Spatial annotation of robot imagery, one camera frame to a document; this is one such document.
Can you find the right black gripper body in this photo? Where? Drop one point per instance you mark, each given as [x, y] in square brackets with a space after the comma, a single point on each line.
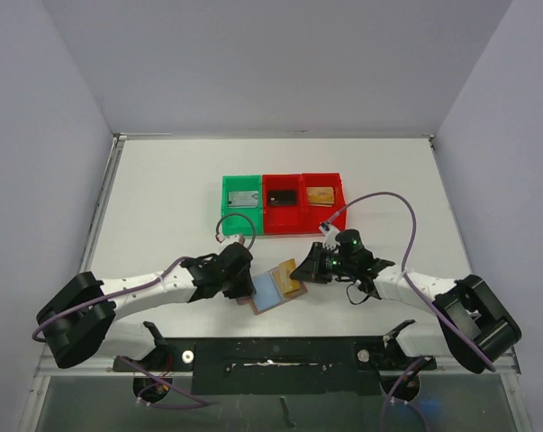
[319, 263]

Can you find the silver credit card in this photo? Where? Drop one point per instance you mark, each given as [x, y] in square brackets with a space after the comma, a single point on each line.
[243, 199]

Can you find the black credit card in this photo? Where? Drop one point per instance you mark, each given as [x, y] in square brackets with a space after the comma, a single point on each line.
[282, 198]

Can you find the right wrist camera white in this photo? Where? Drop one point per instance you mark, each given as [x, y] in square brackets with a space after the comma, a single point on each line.
[330, 233]

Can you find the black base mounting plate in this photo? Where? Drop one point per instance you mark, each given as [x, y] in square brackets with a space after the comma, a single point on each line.
[278, 365]

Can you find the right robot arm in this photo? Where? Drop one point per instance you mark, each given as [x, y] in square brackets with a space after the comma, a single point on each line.
[473, 326]

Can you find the red plastic double bin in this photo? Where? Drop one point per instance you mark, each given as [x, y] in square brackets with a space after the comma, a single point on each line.
[301, 218]

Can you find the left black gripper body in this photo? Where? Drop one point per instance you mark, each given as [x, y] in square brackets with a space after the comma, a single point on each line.
[237, 279]

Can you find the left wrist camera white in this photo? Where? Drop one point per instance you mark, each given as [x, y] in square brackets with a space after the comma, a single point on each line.
[227, 240]

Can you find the gold credit card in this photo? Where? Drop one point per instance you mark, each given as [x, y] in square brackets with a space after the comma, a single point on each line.
[323, 196]

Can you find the brown leather card holder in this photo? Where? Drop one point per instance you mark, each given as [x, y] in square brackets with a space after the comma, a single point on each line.
[286, 298]

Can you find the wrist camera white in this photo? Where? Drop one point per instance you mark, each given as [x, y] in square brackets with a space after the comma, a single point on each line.
[227, 240]
[330, 233]

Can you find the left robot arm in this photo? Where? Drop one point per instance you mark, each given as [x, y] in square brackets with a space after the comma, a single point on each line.
[75, 322]

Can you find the blue credit card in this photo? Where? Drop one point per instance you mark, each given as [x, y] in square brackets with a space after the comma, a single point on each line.
[267, 294]

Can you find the green plastic bin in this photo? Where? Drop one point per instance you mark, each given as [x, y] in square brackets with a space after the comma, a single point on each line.
[237, 224]

